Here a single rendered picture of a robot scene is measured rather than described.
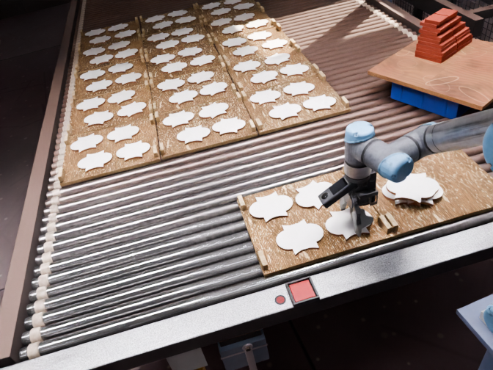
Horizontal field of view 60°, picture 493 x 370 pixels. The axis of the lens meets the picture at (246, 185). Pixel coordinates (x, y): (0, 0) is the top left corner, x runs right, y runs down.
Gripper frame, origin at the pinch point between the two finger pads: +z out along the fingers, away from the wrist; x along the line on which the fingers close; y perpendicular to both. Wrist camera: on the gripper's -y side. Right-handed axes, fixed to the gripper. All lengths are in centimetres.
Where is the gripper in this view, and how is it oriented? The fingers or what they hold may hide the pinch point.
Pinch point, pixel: (348, 222)
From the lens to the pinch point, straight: 139.1
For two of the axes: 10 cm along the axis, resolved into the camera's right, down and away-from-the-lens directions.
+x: -2.4, -6.1, 7.5
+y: 9.6, -2.6, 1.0
